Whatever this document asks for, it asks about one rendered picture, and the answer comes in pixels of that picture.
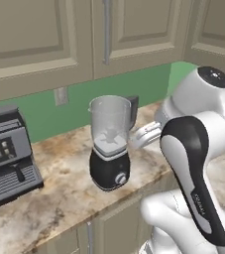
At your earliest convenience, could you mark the black blender with clear jar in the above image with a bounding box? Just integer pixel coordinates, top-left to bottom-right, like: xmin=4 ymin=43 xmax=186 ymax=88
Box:
xmin=87 ymin=94 xmax=140 ymax=192

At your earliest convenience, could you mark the grey blender knob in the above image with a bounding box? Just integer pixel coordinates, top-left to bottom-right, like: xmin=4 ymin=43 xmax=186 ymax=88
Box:
xmin=114 ymin=172 xmax=128 ymax=187

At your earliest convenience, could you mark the grey black coffee machine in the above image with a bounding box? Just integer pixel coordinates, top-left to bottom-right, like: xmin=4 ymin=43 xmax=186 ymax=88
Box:
xmin=0 ymin=104 xmax=46 ymax=213

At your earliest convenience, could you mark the grey cupboard door handle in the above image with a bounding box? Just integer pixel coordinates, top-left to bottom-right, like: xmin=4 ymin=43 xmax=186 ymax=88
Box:
xmin=101 ymin=0 xmax=114 ymax=66

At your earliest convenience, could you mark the wide beige wall cupboard door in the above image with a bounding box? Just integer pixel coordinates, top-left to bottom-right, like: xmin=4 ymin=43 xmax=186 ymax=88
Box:
xmin=0 ymin=0 xmax=94 ymax=104

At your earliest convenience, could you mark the beige corner wall cupboard door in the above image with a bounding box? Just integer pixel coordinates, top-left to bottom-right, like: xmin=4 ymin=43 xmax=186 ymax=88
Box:
xmin=182 ymin=0 xmax=225 ymax=77

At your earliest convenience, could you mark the beige wall outlet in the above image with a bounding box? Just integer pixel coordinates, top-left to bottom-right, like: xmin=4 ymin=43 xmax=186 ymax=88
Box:
xmin=53 ymin=86 xmax=69 ymax=107

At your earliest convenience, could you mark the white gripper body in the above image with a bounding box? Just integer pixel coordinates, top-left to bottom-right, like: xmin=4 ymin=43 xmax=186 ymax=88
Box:
xmin=130 ymin=121 xmax=162 ymax=150

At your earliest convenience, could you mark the grey base cupboard handle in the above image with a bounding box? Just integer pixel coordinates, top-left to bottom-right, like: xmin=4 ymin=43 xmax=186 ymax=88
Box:
xmin=86 ymin=221 xmax=95 ymax=254

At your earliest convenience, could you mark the beige base cupboard door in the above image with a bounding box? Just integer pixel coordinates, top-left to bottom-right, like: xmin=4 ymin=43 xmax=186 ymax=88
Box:
xmin=34 ymin=227 xmax=89 ymax=254
xmin=97 ymin=194 xmax=154 ymax=254

